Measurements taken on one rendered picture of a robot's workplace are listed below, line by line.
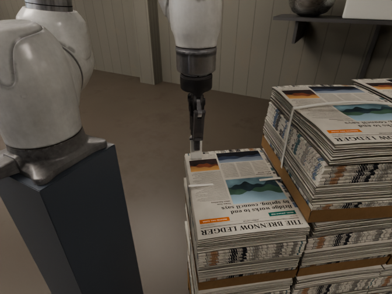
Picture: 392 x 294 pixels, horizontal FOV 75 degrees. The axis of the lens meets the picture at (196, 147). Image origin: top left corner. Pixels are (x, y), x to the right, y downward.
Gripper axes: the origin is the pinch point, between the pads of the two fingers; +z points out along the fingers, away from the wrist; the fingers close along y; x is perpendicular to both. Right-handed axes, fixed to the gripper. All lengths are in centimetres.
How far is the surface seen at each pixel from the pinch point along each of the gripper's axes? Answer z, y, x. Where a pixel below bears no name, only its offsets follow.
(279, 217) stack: 13.2, -15.5, -19.3
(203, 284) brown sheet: 32.8, -18.8, 0.6
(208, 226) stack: 13.3, -15.5, -0.9
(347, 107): -9.8, -1.2, -40.3
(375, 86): -11, 12, -59
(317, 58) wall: 34, 243, -183
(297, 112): -8.7, -0.4, -26.9
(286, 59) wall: 39, 264, -154
